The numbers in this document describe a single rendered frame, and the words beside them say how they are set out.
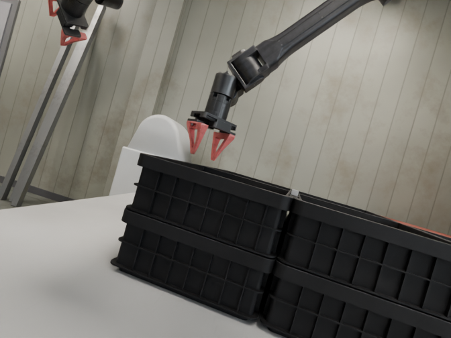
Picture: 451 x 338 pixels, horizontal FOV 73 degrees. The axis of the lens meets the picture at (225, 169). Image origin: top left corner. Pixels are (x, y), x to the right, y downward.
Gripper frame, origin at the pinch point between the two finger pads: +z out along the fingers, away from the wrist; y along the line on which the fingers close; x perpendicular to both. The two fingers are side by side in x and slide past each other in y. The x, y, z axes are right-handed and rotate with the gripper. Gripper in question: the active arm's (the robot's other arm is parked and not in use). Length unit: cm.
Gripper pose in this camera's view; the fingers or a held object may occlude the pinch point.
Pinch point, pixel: (203, 153)
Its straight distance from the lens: 75.0
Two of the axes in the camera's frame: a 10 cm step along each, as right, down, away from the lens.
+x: 6.1, 1.8, -7.7
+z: -2.9, 9.6, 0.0
